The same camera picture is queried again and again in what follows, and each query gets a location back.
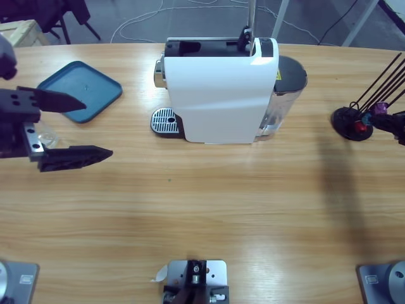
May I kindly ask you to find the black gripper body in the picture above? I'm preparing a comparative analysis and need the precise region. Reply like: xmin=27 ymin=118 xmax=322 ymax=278
xmin=0 ymin=86 xmax=46 ymax=163

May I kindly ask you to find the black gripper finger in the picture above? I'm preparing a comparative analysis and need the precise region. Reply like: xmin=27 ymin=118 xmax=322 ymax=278
xmin=37 ymin=144 xmax=114 ymax=173
xmin=34 ymin=89 xmax=87 ymax=113
xmin=371 ymin=110 xmax=405 ymax=144

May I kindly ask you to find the purple coffee capsule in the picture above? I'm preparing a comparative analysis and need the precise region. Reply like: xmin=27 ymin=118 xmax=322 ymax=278
xmin=370 ymin=101 xmax=389 ymax=115

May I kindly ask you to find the clear drinking glass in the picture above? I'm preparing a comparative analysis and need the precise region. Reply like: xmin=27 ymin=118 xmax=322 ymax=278
xmin=33 ymin=120 xmax=60 ymax=149

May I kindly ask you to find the white capsule coffee machine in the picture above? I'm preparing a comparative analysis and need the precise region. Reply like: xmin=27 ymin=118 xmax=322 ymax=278
xmin=150 ymin=0 xmax=308 ymax=146

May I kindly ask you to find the teal plastic tray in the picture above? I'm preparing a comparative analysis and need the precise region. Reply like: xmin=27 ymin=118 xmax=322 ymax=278
xmin=36 ymin=60 xmax=123 ymax=124

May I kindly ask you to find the black capsule holder with rods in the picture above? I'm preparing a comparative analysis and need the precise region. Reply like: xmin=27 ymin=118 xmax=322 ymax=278
xmin=331 ymin=53 xmax=405 ymax=141

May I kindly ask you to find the wooden crate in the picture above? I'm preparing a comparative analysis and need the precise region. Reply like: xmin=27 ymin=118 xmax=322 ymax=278
xmin=0 ymin=19 xmax=51 ymax=49

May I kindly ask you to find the black chair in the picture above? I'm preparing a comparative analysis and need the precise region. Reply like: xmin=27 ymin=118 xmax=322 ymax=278
xmin=31 ymin=0 xmax=102 ymax=45

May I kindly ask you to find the white paper tag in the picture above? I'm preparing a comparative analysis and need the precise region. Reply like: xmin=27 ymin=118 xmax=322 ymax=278
xmin=149 ymin=264 xmax=169 ymax=283

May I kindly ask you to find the white cable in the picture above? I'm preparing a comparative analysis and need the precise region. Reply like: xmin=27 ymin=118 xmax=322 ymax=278
xmin=110 ymin=0 xmax=320 ymax=44

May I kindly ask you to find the white metal frame leg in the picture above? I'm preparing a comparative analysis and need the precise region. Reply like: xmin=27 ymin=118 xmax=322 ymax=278
xmin=342 ymin=0 xmax=380 ymax=48
xmin=271 ymin=0 xmax=291 ymax=39

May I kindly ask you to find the thick black cable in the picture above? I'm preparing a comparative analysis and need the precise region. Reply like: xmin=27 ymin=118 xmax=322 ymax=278
xmin=318 ymin=0 xmax=354 ymax=46

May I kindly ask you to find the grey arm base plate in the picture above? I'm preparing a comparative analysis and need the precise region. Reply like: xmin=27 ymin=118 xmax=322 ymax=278
xmin=356 ymin=260 xmax=405 ymax=304
xmin=0 ymin=260 xmax=41 ymax=304

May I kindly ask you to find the white mount with dark post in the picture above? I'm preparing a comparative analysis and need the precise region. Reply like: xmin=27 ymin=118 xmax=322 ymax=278
xmin=161 ymin=259 xmax=230 ymax=304

